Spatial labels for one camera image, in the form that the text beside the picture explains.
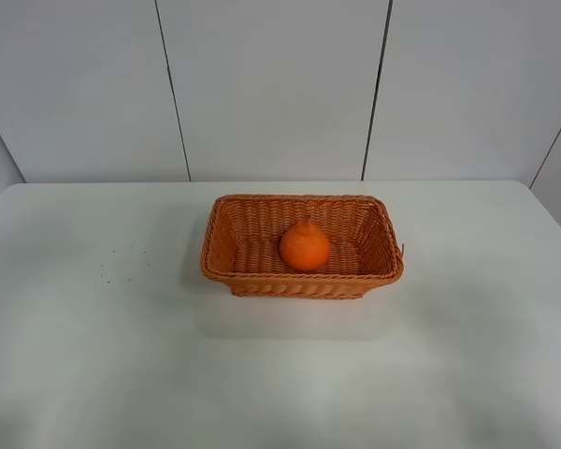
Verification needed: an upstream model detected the orange fruit with stem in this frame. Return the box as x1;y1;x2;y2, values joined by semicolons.
280;219;331;272

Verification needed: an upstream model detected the orange woven wicker basket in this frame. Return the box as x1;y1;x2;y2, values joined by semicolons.
200;194;404;299

